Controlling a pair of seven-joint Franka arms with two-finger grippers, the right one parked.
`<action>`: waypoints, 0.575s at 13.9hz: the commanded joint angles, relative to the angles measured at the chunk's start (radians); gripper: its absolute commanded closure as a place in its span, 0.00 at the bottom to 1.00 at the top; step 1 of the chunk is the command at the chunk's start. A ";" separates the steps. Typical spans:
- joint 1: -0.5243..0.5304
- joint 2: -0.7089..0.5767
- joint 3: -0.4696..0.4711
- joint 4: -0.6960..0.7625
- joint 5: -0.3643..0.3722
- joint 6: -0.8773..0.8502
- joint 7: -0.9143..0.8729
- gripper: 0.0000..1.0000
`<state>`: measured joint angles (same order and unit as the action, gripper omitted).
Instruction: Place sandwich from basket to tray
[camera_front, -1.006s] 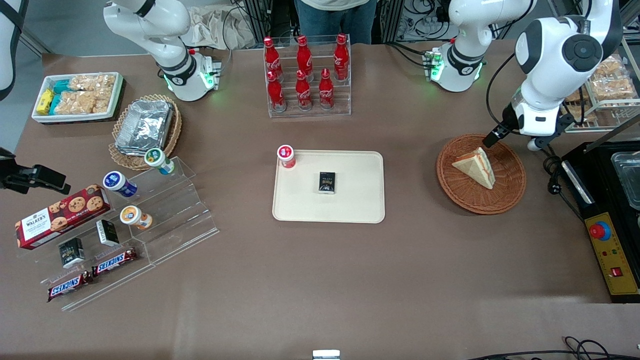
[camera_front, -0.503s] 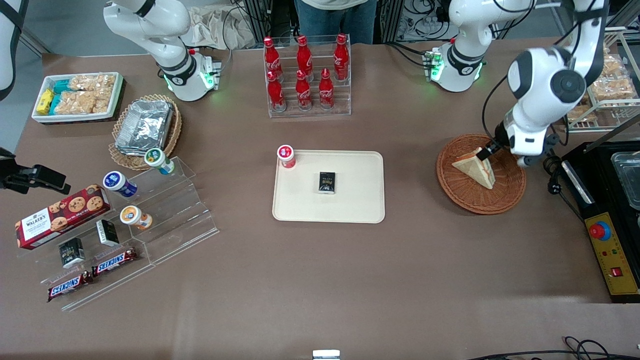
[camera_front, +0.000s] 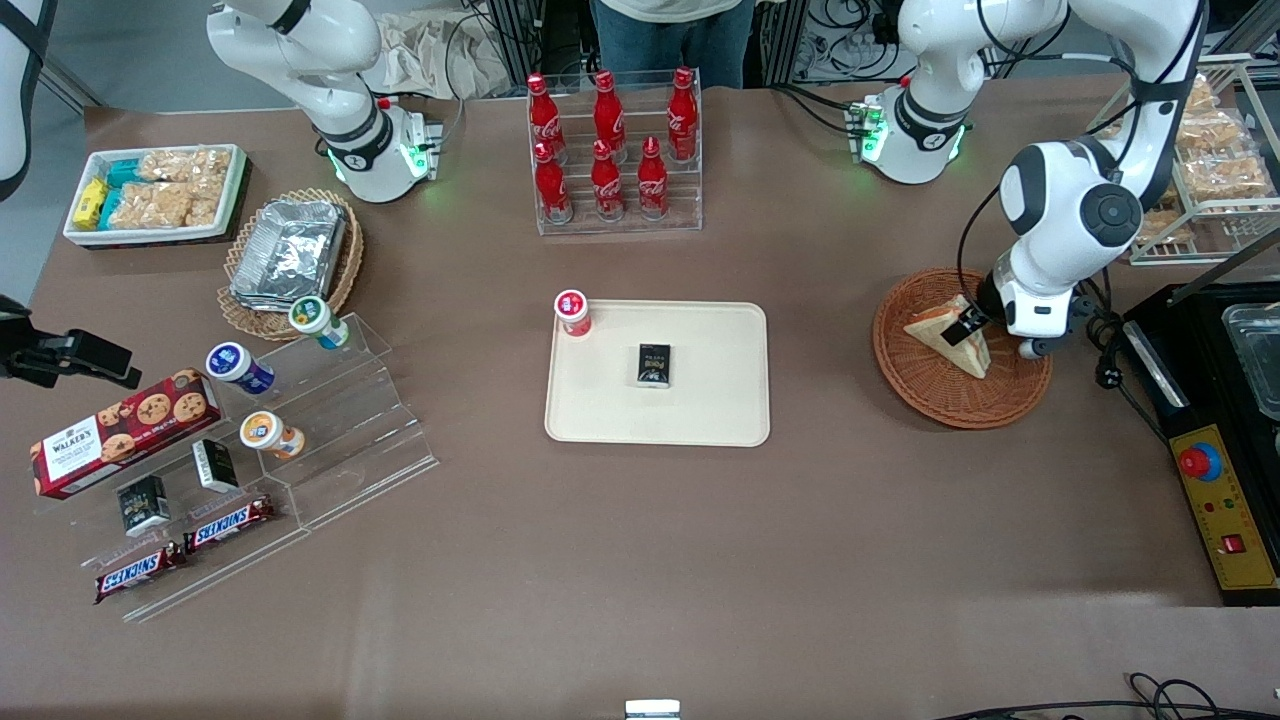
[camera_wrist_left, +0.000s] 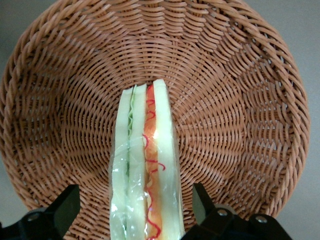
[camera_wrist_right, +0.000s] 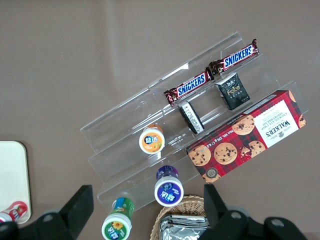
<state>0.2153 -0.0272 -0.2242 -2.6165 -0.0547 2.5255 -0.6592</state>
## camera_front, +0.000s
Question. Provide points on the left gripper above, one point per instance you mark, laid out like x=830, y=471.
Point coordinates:
x=988, y=296

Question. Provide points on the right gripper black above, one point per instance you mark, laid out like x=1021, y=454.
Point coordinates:
x=30, y=358

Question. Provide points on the triangular sandwich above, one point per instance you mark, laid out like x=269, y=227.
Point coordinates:
x=930, y=328

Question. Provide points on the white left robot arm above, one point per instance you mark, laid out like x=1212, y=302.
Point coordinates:
x=1050, y=190

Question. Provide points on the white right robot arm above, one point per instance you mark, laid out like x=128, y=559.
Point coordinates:
x=310, y=60

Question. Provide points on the brown round wicker basket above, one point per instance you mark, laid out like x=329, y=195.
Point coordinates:
x=950, y=400

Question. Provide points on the light flat wicker basket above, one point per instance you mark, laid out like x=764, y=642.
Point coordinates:
x=240, y=310

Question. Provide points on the aluminium foil tray stack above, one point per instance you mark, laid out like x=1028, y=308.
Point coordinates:
x=290, y=255

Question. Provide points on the steel appliance tray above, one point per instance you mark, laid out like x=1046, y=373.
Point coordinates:
x=1255, y=350

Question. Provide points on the cream plastic serving tray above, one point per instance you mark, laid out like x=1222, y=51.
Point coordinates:
x=620, y=410

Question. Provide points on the red Walkers cookie box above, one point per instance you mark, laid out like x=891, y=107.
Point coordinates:
x=120, y=435

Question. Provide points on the purple label gum bottle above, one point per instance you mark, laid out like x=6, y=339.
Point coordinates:
x=235, y=364

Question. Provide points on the teal snack packet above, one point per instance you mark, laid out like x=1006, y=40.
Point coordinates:
x=110, y=208
x=122, y=172

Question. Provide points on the black tissue pack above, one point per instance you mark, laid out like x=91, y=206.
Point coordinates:
x=144, y=506
x=654, y=365
x=215, y=465

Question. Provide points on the yellow snack packet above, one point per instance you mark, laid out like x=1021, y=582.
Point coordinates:
x=90, y=205

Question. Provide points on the clear rice cracker pack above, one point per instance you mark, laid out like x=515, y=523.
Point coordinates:
x=165, y=205
x=185, y=165

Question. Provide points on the orange label gum bottle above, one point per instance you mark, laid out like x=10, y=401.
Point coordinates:
x=265, y=433

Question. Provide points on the Snickers chocolate bar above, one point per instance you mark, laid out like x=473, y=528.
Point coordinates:
x=228, y=524
x=140, y=572

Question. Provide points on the green label gum bottle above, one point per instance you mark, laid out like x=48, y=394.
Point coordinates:
x=312, y=318

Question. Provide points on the white rectangular snack bin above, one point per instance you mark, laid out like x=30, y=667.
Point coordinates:
x=235, y=190

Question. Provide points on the bagged golden cracker pack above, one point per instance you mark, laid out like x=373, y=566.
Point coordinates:
x=1230, y=177
x=1205, y=97
x=1168, y=228
x=1215, y=130

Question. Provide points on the black appliance yellow panel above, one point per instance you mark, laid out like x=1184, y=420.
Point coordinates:
x=1200, y=400

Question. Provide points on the clear acrylic stepped stand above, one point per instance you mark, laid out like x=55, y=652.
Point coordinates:
x=350, y=420

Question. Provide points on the grey metal bar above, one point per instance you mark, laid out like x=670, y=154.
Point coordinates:
x=1225, y=268

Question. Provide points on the red emergency stop button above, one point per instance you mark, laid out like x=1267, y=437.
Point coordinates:
x=1200, y=462

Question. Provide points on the clear acrylic bottle rack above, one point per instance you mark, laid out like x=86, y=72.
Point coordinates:
x=685, y=200

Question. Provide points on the red cola bottle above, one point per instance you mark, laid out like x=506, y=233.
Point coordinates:
x=607, y=188
x=652, y=185
x=545, y=115
x=609, y=115
x=552, y=190
x=682, y=115

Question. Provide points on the red label gum bottle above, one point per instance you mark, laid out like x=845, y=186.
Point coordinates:
x=572, y=310

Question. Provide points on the person in blue jeans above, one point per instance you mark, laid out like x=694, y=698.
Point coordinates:
x=670, y=45

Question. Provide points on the small white device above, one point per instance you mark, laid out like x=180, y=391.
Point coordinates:
x=652, y=710

